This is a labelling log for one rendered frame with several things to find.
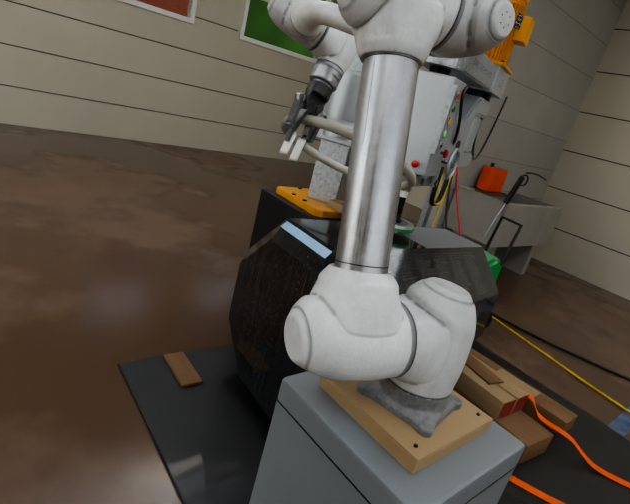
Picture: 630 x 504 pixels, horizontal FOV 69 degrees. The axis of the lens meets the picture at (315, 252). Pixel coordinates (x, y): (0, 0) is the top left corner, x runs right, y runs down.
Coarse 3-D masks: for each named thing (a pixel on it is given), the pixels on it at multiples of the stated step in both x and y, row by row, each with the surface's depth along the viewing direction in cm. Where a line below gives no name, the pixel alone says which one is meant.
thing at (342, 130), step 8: (304, 120) 135; (312, 120) 133; (320, 120) 131; (328, 120) 131; (328, 128) 131; (336, 128) 130; (344, 128) 129; (296, 136) 163; (344, 136) 130; (312, 152) 171; (320, 160) 174; (328, 160) 174; (336, 168) 175; (344, 168) 175; (408, 168) 138; (408, 176) 141; (408, 184) 149
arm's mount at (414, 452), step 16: (320, 384) 102; (336, 384) 98; (352, 384) 100; (336, 400) 98; (352, 400) 95; (368, 400) 96; (464, 400) 105; (352, 416) 95; (368, 416) 91; (384, 416) 92; (448, 416) 97; (464, 416) 99; (480, 416) 100; (368, 432) 91; (384, 432) 88; (400, 432) 89; (416, 432) 90; (448, 432) 92; (464, 432) 94; (480, 432) 99; (384, 448) 88; (400, 448) 85; (416, 448) 85; (432, 448) 86; (448, 448) 90; (416, 464) 83
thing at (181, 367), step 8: (176, 352) 230; (168, 360) 222; (176, 360) 224; (184, 360) 225; (176, 368) 218; (184, 368) 220; (192, 368) 221; (176, 376) 213; (184, 376) 214; (192, 376) 216; (184, 384) 209; (192, 384) 212
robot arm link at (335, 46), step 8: (328, 32) 129; (336, 32) 130; (320, 40) 129; (328, 40) 130; (336, 40) 130; (344, 40) 131; (352, 40) 133; (312, 48) 132; (320, 48) 131; (328, 48) 131; (336, 48) 131; (344, 48) 132; (352, 48) 133; (320, 56) 134; (328, 56) 132; (336, 56) 132; (344, 56) 133; (352, 56) 135; (336, 64) 132; (344, 64) 134; (344, 72) 136
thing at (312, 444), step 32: (288, 384) 101; (288, 416) 101; (320, 416) 93; (288, 448) 101; (320, 448) 93; (352, 448) 87; (480, 448) 96; (512, 448) 98; (256, 480) 111; (288, 480) 101; (320, 480) 93; (352, 480) 86; (384, 480) 81; (416, 480) 83; (448, 480) 85; (480, 480) 89
